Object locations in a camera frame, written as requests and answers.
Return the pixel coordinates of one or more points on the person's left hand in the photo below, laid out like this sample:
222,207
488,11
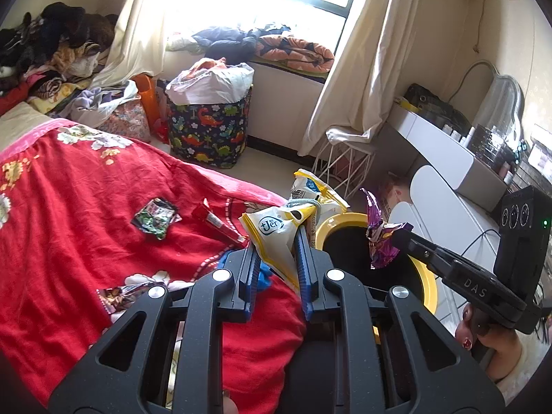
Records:
230,405

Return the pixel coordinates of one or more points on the purple snack wrapper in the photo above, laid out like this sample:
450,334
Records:
381,241

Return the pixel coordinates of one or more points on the cardboard box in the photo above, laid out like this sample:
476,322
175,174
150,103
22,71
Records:
394,194

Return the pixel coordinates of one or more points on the red snack wrapper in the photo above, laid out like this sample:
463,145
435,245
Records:
215,222

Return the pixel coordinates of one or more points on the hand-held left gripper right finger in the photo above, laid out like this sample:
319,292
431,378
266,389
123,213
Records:
304,280

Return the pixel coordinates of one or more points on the dark blue jacket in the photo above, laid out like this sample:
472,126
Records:
224,41

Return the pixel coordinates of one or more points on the person's right forearm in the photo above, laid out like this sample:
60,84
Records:
513,362

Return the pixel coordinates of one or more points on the yellow white snack bag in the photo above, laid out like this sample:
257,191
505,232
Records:
271,233

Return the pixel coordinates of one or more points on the lavender cloth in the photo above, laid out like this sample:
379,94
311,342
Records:
90,99

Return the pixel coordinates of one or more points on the red floral blanket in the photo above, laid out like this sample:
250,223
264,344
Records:
86,246

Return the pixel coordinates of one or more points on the dinosaur print laundry basket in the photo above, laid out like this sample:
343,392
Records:
207,133

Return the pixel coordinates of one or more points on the yellow patterned blanket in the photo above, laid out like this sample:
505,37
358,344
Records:
56,95

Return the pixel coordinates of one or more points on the black bag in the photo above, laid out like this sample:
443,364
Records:
431,103

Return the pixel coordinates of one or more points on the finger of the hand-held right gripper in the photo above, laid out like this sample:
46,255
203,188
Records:
420,250

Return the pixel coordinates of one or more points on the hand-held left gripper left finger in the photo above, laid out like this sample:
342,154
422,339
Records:
250,280

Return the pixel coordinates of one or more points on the pile of dark clothes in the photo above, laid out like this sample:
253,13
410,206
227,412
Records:
64,26

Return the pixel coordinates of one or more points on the yellow trash can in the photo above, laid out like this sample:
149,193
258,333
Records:
429,284

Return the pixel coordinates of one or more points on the cream curtain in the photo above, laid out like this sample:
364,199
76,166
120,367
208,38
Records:
138,30
366,51

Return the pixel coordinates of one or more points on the cluster of cosmetic containers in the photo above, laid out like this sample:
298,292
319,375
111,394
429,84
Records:
491,146

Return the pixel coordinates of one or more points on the orange bag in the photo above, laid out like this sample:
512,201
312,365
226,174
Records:
149,99

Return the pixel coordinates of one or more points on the beige bed sheet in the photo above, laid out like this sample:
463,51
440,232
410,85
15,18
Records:
17,123

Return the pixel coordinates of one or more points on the orange cloth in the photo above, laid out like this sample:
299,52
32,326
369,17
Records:
207,64

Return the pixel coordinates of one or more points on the arched mirror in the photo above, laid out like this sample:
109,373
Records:
500,103

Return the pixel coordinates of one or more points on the brown snack wrapper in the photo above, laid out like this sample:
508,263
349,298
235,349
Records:
120,296

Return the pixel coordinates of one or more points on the white plastic bag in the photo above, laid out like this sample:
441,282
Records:
215,84

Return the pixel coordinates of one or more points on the floral fabric bag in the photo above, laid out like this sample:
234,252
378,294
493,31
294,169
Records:
127,118

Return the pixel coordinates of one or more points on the orange patterned quilt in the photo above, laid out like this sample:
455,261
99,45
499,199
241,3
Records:
297,51

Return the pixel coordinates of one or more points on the person's right hand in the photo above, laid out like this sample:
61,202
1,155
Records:
465,332

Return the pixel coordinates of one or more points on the black snack wrapper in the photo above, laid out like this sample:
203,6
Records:
155,220

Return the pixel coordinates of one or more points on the red cloth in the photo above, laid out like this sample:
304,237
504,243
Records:
8,101

